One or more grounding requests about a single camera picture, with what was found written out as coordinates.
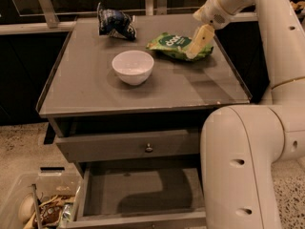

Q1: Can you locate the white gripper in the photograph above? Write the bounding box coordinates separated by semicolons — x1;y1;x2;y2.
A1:
186;0;233;59

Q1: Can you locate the green rice chip bag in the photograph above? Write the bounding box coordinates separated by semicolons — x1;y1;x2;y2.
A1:
146;32;214;61

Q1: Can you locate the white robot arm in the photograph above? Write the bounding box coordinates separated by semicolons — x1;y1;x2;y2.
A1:
187;0;305;229

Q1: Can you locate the blue crumpled snack bag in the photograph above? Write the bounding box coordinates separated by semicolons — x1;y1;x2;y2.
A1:
97;3;136;41

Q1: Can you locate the grey drawer cabinet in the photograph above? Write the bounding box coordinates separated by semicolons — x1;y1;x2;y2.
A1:
38;14;251;214

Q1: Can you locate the grey top drawer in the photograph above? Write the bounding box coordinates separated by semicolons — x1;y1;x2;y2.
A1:
55;129;199;162

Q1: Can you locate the brass drawer knob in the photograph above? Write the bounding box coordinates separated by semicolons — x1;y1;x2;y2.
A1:
145;143;153;153

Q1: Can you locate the grey open middle drawer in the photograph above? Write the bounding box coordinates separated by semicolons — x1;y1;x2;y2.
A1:
67;162;207;229

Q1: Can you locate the white ceramic bowl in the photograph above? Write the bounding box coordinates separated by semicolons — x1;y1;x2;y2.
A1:
112;51;154;86

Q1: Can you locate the metal railing with glass panel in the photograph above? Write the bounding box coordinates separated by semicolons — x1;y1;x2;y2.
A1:
0;0;305;36

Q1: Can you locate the silver green snack packet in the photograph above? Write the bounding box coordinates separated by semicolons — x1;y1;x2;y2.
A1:
57;203;73;229

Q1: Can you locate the brown snack packet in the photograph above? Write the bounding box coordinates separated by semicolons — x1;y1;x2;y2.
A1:
39;195;75;228

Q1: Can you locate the clear plastic storage bin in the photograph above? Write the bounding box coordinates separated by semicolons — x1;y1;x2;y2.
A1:
0;173;82;229

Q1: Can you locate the white round object in bin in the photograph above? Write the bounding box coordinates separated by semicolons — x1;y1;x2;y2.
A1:
18;194;35;224

